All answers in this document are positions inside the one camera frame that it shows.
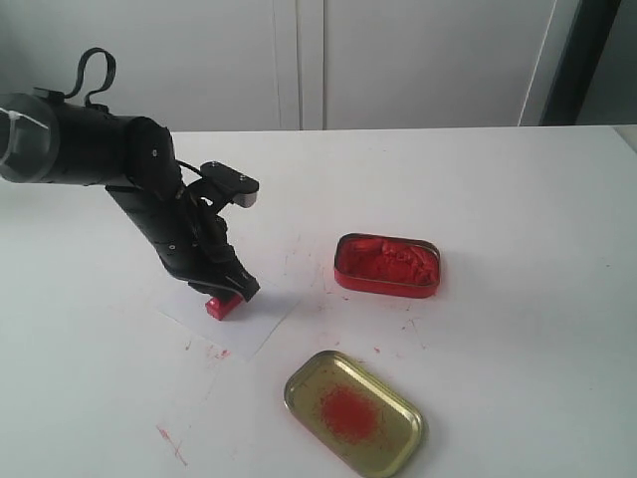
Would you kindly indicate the white cable tie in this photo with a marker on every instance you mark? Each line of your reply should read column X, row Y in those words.
column 22, row 135

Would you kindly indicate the red ink paste tin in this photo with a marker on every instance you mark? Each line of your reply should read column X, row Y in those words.
column 385, row 265

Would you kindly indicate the gold tin lid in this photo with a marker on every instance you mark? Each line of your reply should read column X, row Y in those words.
column 358, row 417

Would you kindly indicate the white cabinet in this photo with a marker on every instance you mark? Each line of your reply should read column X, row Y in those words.
column 259, row 65

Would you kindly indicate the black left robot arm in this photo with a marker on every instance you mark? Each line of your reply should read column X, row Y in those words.
column 92, row 147

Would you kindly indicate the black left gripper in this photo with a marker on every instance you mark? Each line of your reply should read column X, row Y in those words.
column 181, row 224

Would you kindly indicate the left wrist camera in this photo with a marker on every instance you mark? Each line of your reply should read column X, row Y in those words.
column 221, row 185

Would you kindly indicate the red stamp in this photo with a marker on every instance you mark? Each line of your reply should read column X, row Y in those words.
column 219, row 309

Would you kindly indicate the white paper sheet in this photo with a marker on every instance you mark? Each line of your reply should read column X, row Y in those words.
column 244, row 330

